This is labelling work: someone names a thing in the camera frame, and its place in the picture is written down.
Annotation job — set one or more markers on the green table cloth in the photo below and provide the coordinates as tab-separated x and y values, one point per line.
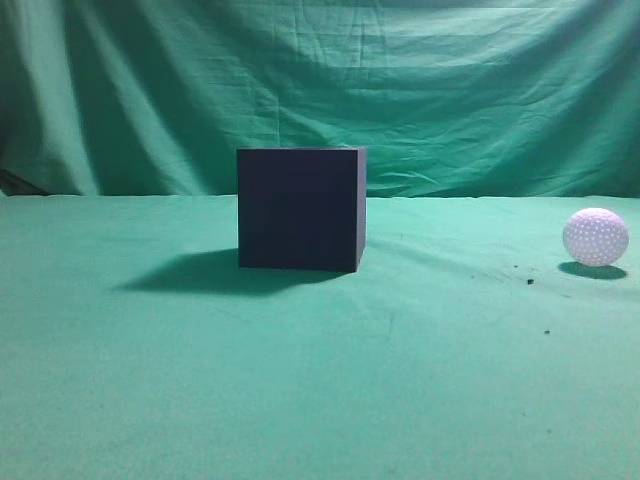
133	346

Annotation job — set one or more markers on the dark blue cube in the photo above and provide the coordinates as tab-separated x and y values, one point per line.
302	208

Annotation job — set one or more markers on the white dimpled golf ball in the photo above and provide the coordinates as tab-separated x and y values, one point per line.
595	237

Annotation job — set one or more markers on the green backdrop cloth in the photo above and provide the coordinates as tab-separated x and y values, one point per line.
450	98

